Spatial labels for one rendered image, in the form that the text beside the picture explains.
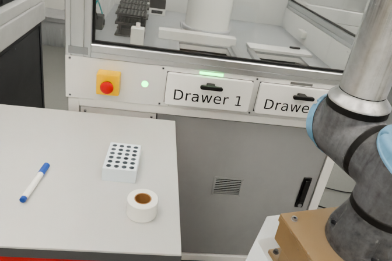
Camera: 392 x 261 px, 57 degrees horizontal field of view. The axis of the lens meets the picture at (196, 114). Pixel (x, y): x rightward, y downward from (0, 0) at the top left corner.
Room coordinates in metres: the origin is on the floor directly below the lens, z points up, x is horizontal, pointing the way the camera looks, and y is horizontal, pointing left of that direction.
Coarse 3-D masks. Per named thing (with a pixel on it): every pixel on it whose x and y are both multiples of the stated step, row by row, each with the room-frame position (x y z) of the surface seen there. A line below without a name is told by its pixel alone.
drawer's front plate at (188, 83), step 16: (176, 80) 1.11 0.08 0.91; (192, 80) 1.12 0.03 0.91; (208, 80) 1.13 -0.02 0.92; (224, 80) 1.13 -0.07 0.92; (240, 80) 1.15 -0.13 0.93; (176, 96) 1.11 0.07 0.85; (192, 96) 1.12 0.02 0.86; (208, 96) 1.13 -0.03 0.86; (224, 96) 1.14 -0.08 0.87; (240, 96) 1.14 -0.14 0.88
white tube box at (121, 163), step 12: (120, 144) 0.85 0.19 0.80; (132, 144) 0.86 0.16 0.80; (108, 156) 0.78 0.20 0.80; (120, 156) 0.79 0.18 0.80; (132, 156) 0.80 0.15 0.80; (108, 168) 0.73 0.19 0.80; (120, 168) 0.74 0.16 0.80; (132, 168) 0.76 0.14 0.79; (108, 180) 0.73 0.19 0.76; (120, 180) 0.73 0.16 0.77; (132, 180) 0.74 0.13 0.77
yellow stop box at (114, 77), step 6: (102, 72) 1.06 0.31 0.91; (108, 72) 1.07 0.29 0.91; (114, 72) 1.08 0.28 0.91; (120, 72) 1.09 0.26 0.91; (96, 78) 1.05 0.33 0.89; (102, 78) 1.05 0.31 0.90; (108, 78) 1.05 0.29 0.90; (114, 78) 1.06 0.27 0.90; (120, 78) 1.09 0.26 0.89; (96, 84) 1.05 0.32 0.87; (114, 84) 1.06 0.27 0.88; (96, 90) 1.05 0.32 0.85; (114, 90) 1.06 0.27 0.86
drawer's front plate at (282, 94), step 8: (264, 88) 1.15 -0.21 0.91; (272, 88) 1.16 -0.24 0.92; (280, 88) 1.16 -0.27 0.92; (288, 88) 1.17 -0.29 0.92; (296, 88) 1.17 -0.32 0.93; (304, 88) 1.18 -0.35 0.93; (312, 88) 1.19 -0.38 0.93; (264, 96) 1.16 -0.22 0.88; (272, 96) 1.16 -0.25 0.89; (280, 96) 1.16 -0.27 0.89; (288, 96) 1.17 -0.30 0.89; (312, 96) 1.18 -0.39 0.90; (320, 96) 1.18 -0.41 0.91; (256, 104) 1.15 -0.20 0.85; (264, 104) 1.16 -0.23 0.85; (280, 104) 1.16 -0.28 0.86; (288, 104) 1.17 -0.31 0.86; (296, 104) 1.17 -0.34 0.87; (304, 104) 1.18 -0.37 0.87; (312, 104) 1.18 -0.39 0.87; (256, 112) 1.15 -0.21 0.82; (264, 112) 1.16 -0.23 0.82; (272, 112) 1.16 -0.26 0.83; (280, 112) 1.17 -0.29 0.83; (288, 112) 1.17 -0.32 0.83; (296, 112) 1.17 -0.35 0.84
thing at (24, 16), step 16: (32, 0) 1.76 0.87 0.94; (0, 16) 1.38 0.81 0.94; (16, 16) 1.56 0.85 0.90; (32, 16) 1.75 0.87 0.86; (0, 32) 1.37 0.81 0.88; (16, 32) 1.54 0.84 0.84; (32, 32) 1.82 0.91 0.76; (0, 48) 1.36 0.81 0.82; (16, 48) 1.59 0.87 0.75; (32, 48) 1.80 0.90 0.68; (0, 64) 1.40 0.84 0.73; (16, 64) 1.58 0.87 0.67; (32, 64) 1.79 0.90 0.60; (0, 80) 1.39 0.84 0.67; (16, 80) 1.56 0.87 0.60; (32, 80) 1.78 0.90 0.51; (0, 96) 1.37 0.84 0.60; (16, 96) 1.55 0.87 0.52; (32, 96) 1.76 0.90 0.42
